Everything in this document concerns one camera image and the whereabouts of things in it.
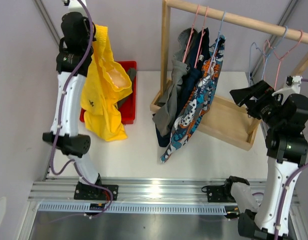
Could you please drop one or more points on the red plastic bin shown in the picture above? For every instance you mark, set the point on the red plastic bin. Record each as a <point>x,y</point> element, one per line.
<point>92,95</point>

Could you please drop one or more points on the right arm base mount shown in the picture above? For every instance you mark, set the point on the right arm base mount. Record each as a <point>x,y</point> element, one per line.
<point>217,194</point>

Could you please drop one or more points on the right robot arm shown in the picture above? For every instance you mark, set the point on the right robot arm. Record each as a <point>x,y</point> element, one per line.
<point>287,151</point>

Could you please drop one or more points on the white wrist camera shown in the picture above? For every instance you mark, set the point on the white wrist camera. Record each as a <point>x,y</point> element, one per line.
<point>291,86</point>
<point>75,5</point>

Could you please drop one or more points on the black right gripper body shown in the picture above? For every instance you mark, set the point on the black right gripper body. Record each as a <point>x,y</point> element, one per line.
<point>267,107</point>

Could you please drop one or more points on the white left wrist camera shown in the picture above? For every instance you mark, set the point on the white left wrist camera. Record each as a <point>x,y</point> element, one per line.
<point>75,5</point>

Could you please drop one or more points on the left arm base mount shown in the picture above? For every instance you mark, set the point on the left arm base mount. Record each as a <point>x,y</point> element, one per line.
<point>88,192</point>

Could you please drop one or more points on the wooden clothes rack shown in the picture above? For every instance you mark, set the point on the wooden clothes rack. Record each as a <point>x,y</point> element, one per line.
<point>225,120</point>

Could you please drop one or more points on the aluminium mounting rail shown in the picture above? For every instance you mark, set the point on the aluminium mounting rail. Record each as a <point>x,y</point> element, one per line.
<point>130,190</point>

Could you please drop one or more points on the yellow shorts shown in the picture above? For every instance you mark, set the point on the yellow shorts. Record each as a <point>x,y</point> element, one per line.
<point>106,125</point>

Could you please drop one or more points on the grey shorts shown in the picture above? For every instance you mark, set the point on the grey shorts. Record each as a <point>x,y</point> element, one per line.
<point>166,115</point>

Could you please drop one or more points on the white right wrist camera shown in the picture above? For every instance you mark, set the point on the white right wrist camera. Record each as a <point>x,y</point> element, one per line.
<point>291,86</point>

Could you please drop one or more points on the slotted cable duct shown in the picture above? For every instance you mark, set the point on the slotted cable duct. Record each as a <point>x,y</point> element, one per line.
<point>141,208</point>

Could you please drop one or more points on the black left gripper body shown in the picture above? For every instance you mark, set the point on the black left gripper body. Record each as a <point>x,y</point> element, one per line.
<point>88,23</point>

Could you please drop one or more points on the olive green shorts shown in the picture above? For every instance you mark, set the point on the olive green shorts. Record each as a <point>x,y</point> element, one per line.
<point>126,83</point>

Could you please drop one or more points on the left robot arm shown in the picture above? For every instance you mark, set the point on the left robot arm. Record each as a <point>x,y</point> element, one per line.
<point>72,64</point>

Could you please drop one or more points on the navy blue shorts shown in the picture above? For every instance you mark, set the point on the navy blue shorts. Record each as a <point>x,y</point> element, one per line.
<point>189,80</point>

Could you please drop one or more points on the patterned blue orange shorts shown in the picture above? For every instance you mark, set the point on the patterned blue orange shorts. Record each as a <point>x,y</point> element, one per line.
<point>198,104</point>

